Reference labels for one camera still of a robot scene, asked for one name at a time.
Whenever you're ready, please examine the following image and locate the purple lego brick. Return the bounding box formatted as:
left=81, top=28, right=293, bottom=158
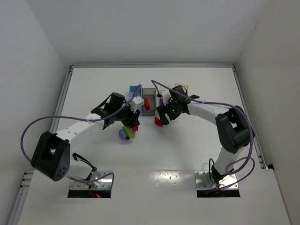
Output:
left=159, top=98, right=164, bottom=105

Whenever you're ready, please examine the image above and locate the red and green lego block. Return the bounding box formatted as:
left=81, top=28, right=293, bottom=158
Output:
left=144, top=97, right=150, bottom=110

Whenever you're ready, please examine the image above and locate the red green red lego stack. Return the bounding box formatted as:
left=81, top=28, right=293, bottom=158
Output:
left=132, top=126, right=139, bottom=132

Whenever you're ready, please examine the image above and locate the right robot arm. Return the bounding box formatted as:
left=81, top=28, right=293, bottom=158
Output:
left=155, top=85, right=254, bottom=187

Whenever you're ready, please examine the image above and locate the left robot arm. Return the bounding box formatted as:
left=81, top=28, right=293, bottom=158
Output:
left=30, top=92, right=145, bottom=183

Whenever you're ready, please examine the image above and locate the clear container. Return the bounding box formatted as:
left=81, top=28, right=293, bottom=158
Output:
left=157, top=87, right=172, bottom=107

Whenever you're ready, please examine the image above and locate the dark grey container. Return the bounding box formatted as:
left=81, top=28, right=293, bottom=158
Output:
left=142, top=88, right=156, bottom=116

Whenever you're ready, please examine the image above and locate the amber container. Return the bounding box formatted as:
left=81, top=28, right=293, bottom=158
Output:
left=175, top=83, right=188, bottom=93

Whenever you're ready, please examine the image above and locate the blue container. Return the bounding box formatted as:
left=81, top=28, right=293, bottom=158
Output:
left=129, top=86, right=142, bottom=99

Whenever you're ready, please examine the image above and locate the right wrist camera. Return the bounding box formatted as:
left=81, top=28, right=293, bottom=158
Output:
left=157, top=89, right=172, bottom=105

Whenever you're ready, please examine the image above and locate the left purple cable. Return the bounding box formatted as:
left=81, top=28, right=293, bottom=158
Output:
left=20, top=84, right=143, bottom=188

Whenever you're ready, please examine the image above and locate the purple cable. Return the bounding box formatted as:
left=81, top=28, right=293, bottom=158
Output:
left=150, top=79, right=256, bottom=194
left=20, top=84, right=143, bottom=188

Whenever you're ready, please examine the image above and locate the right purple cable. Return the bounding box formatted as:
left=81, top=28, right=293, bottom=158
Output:
left=150, top=79, right=256, bottom=194

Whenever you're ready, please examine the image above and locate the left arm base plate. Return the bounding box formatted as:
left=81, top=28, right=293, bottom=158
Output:
left=69, top=171, right=114, bottom=191

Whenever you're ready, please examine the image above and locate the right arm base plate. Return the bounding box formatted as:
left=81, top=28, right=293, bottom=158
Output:
left=195, top=171, right=239, bottom=191

